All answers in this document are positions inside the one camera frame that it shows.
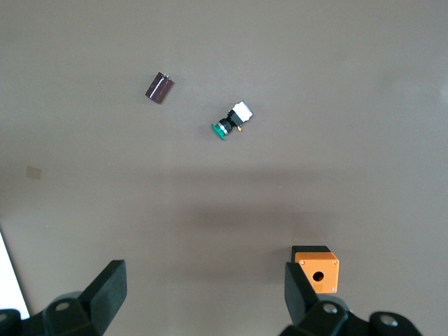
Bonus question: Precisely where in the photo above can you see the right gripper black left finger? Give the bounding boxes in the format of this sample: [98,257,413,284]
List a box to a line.
[0,259,127,336]

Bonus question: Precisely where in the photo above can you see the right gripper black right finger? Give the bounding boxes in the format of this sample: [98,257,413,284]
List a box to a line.
[279,261,426,336]

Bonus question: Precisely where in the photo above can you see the white plastic drawer cabinet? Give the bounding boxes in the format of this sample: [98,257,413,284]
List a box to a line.
[0,223,31,320]

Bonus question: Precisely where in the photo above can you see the dark maroon capacitor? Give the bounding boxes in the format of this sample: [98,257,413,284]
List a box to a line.
[144,71,175,105]

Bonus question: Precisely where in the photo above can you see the orange button enclosure box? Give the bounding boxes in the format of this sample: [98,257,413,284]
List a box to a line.
[291,245,340,294]

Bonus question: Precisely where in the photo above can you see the green push button switch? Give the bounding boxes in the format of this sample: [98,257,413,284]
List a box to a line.
[211,100,253,141]

